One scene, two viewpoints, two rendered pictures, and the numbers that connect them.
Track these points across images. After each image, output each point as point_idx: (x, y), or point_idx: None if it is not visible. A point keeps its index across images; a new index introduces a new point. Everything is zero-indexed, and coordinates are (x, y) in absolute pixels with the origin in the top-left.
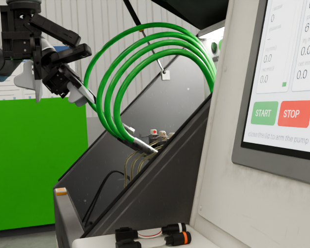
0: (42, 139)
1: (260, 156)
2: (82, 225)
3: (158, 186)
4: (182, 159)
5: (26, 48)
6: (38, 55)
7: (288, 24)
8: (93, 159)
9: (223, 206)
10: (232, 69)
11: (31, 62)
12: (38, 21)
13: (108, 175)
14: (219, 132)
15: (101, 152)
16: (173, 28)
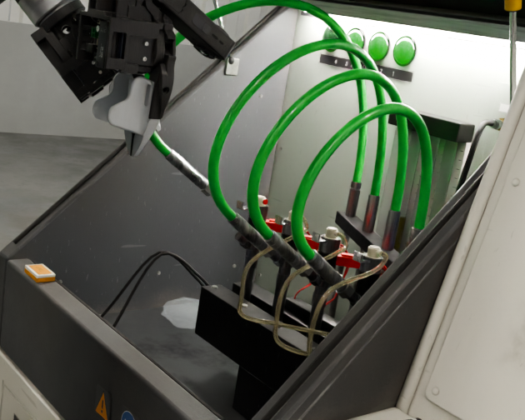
0: None
1: None
2: (177, 381)
3: (373, 351)
4: (410, 308)
5: (146, 55)
6: (170, 76)
7: None
8: (87, 208)
9: (504, 408)
10: None
11: (146, 82)
12: (174, 2)
13: (153, 260)
14: (496, 284)
15: (102, 196)
16: (318, 17)
